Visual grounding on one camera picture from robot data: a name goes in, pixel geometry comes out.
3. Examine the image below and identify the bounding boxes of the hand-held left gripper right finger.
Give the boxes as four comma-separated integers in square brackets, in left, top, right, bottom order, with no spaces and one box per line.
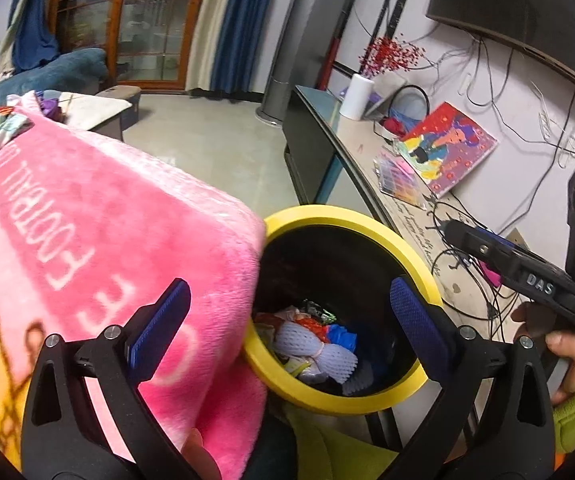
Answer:
[377,276,557,480]

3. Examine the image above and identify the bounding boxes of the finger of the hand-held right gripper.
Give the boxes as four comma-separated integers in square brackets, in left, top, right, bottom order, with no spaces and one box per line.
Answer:
[444,220,575,339]
[475,229,568,276]

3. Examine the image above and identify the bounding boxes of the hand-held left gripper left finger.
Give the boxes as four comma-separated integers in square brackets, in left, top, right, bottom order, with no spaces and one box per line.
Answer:
[20,277,193,480]

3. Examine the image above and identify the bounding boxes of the blue wrapper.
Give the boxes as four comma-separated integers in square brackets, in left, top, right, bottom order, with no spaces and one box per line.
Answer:
[326,324,358,354]

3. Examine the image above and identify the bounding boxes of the red plastic bag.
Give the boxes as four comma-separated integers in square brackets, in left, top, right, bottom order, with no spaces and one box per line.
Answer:
[254,310,331,344]

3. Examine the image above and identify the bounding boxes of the green black snack bag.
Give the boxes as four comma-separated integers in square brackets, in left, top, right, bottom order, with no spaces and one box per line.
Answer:
[301,299,338,324]

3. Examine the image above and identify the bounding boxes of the white foam fruit net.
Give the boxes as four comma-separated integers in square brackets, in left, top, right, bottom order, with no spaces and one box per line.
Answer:
[272,321,360,397]

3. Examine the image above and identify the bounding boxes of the yellow snack wrapper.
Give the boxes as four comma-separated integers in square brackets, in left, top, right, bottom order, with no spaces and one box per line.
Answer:
[282,357,319,377]

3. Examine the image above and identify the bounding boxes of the yellow rimmed trash bin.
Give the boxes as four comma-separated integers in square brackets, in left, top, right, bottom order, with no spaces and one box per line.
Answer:
[242,204,444,417]

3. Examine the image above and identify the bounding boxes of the pink plastic tool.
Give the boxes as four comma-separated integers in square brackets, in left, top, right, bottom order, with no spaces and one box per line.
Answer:
[477,260,504,287]

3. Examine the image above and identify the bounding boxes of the colourful figure painting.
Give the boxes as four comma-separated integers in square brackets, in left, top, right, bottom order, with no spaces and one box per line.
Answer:
[399,101,499,199]

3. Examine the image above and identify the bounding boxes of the white power strip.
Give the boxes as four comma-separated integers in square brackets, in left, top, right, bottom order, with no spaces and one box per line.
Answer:
[535,95,557,144]

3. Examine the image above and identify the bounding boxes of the colour bead box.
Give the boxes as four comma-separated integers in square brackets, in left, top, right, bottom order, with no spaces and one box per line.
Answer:
[372,152,429,210]

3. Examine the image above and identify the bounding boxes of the pink plush blanket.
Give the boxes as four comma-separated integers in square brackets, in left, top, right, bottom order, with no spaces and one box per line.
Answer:
[0,91,269,480]

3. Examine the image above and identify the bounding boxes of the person's green jacket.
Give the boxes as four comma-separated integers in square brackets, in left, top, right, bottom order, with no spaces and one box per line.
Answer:
[287,407,404,480]

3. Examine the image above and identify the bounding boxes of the grey television cabinet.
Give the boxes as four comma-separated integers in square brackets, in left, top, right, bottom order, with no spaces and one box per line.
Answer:
[282,85,575,453]

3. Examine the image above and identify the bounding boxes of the white ribbed vase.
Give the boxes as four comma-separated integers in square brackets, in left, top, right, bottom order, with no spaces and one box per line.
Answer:
[339,73,373,122]

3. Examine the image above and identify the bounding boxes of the red berry branches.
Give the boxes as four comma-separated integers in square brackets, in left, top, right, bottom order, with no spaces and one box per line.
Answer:
[356,35,427,79]

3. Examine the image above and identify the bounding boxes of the white coffee table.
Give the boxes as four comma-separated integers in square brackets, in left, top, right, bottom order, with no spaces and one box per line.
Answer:
[56,92,134,142]

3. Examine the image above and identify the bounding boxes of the purple cloth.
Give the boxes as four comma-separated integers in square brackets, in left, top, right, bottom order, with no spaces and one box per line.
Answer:
[38,91,64,119]

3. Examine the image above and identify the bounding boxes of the blue floral sofa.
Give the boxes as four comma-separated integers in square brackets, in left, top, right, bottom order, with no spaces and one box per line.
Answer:
[0,42,109,107]

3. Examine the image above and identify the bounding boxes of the grey tower air conditioner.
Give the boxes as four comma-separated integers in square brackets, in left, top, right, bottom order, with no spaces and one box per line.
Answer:
[256,0,364,126]

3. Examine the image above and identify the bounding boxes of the wooden sliding glass door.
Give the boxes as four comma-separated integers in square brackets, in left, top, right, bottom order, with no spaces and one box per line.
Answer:
[46,0,217,92]

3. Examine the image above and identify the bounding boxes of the blue curtain beige lining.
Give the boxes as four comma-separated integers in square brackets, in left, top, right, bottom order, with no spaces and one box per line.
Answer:
[188,0,282,97]
[0,0,62,74]

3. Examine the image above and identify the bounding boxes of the black cable bundle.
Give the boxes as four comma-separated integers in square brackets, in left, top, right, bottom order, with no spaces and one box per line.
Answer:
[426,195,519,322]

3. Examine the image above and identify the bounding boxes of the hanging wall cables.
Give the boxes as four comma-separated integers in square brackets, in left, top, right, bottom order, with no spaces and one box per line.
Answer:
[416,35,575,172]

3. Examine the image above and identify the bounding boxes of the black wire basket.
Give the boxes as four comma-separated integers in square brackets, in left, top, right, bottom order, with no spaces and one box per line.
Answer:
[384,85,431,137]

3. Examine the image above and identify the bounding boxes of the wall mounted television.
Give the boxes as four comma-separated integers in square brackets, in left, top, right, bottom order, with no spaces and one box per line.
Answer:
[425,0,575,107]

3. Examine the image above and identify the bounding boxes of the black wall frame moulding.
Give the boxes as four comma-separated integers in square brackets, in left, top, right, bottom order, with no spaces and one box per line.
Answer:
[326,0,419,87]

